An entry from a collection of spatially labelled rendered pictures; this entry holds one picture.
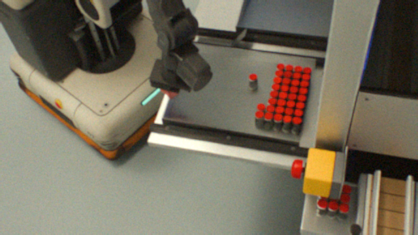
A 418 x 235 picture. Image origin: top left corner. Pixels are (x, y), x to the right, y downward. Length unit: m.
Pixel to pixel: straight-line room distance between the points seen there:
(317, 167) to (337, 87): 0.19
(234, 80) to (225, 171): 0.91
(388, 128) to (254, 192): 1.22
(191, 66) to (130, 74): 1.16
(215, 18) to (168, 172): 0.92
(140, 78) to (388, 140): 1.36
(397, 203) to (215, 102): 0.50
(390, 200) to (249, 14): 0.68
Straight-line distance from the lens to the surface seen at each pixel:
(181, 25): 1.14
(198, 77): 1.15
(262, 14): 1.59
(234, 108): 1.37
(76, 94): 2.29
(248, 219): 2.18
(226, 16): 1.59
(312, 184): 1.11
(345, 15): 0.87
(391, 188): 1.22
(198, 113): 1.37
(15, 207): 2.42
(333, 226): 1.22
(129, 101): 2.20
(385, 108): 1.04
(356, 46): 0.92
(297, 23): 1.56
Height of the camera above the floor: 1.98
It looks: 54 degrees down
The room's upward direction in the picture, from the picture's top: 8 degrees counter-clockwise
